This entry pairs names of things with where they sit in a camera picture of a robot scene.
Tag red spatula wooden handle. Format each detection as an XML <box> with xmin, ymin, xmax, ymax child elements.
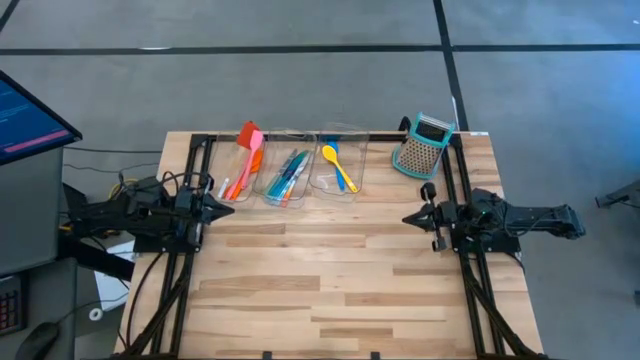
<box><xmin>217</xmin><ymin>120</ymin><xmax>262</xmax><ymax>200</ymax></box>

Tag pink silicone spatula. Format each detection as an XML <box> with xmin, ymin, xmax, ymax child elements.
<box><xmin>238</xmin><ymin>129</ymin><xmax>265</xmax><ymax>191</ymax></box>

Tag yellow cable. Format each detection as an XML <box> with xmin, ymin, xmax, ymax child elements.
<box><xmin>58</xmin><ymin>178</ymin><xmax>139</xmax><ymax>238</ymax></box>

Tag black keyboard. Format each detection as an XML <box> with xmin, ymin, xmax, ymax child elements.
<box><xmin>0</xmin><ymin>272</ymin><xmax>29</xmax><ymax>337</ymax></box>

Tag blue plastic spoon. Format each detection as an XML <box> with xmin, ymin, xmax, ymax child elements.
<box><xmin>327</xmin><ymin>141</ymin><xmax>347</xmax><ymax>193</ymax></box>

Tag teal metal box grater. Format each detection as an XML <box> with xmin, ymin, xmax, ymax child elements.
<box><xmin>391</xmin><ymin>111</ymin><xmax>457</xmax><ymax>181</ymax></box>

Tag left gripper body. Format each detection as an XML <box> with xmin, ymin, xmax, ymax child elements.
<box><xmin>173</xmin><ymin>179</ymin><xmax>212</xmax><ymax>247</ymax></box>

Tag black base cable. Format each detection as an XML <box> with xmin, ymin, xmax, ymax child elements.
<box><xmin>124</xmin><ymin>252</ymin><xmax>166</xmax><ymax>352</ymax></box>

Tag yellow plastic spoon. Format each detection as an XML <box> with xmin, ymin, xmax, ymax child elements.
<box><xmin>321</xmin><ymin>144</ymin><xmax>360</xmax><ymax>195</ymax></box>

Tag black aluminium table frame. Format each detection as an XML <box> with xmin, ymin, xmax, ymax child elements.
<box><xmin>112</xmin><ymin>130</ymin><xmax>546</xmax><ymax>360</ymax></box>

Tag computer monitor blue screen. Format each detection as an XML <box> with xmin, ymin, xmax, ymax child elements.
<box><xmin>0</xmin><ymin>69</ymin><xmax>84</xmax><ymax>167</ymax></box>

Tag clear plastic bin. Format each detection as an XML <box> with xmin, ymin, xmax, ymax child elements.
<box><xmin>308</xmin><ymin>124</ymin><xmax>371</xmax><ymax>204</ymax></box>
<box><xmin>252</xmin><ymin>129</ymin><xmax>320</xmax><ymax>209</ymax></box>
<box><xmin>208</xmin><ymin>130</ymin><xmax>270</xmax><ymax>204</ymax></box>

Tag black computer mouse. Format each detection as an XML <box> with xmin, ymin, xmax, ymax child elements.
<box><xmin>13</xmin><ymin>322</ymin><xmax>61</xmax><ymax>360</ymax></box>

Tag orange plastic spatula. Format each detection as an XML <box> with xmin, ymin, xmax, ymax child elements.
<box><xmin>227</xmin><ymin>169</ymin><xmax>251</xmax><ymax>202</ymax></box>

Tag white paper sheet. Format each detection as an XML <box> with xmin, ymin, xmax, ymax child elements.
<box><xmin>93</xmin><ymin>269</ymin><xmax>135</xmax><ymax>312</ymax></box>

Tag teal patterned knife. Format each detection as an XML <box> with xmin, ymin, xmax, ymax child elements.
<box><xmin>277</xmin><ymin>149</ymin><xmax>312</xmax><ymax>199</ymax></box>

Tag grey computer desk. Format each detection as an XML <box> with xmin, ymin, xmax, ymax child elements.
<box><xmin>0</xmin><ymin>147</ymin><xmax>79</xmax><ymax>360</ymax></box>

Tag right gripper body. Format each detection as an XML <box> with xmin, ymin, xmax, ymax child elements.
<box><xmin>421</xmin><ymin>182</ymin><xmax>459</xmax><ymax>253</ymax></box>

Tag black desk leg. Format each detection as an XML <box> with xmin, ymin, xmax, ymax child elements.
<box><xmin>58</xmin><ymin>233</ymin><xmax>137</xmax><ymax>282</ymax></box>

